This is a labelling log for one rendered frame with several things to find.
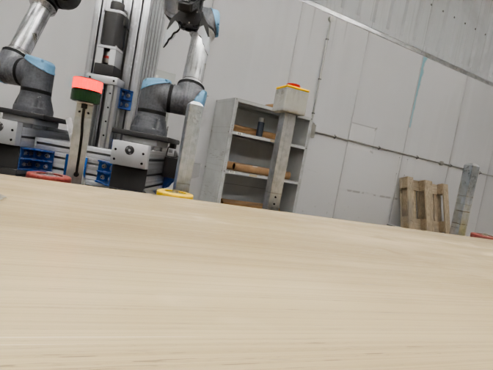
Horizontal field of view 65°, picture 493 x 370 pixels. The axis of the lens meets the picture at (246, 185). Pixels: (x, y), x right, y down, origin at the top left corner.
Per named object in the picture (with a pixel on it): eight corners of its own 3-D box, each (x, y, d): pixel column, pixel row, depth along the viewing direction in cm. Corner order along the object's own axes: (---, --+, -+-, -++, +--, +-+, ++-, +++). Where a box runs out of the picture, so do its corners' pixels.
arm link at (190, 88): (166, 117, 164) (190, 16, 182) (202, 124, 165) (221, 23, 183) (165, 103, 152) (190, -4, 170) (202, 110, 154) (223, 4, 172)
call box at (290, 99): (271, 114, 108) (276, 86, 108) (292, 119, 111) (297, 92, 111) (282, 113, 102) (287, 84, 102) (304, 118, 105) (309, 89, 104)
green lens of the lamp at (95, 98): (70, 100, 85) (72, 89, 85) (99, 106, 87) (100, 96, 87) (69, 97, 79) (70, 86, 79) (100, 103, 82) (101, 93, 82)
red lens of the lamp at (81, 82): (72, 88, 85) (73, 78, 85) (101, 95, 87) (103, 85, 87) (70, 85, 79) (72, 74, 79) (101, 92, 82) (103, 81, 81)
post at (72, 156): (49, 283, 91) (81, 81, 88) (65, 284, 93) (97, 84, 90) (48, 288, 88) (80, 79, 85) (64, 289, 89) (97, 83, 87)
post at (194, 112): (156, 283, 101) (187, 100, 98) (169, 284, 102) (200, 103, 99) (158, 288, 97) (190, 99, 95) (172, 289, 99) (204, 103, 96)
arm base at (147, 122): (136, 132, 168) (140, 109, 168) (170, 138, 168) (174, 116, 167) (124, 129, 153) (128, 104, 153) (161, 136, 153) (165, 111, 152)
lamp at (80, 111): (60, 174, 86) (75, 78, 85) (86, 178, 88) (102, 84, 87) (58, 177, 81) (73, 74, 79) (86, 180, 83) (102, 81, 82)
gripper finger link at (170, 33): (166, 51, 131) (185, 32, 131) (162, 46, 125) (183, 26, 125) (160, 45, 131) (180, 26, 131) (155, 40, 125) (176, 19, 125)
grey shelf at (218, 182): (189, 250, 394) (216, 100, 385) (263, 254, 437) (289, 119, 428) (205, 264, 355) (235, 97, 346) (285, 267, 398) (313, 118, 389)
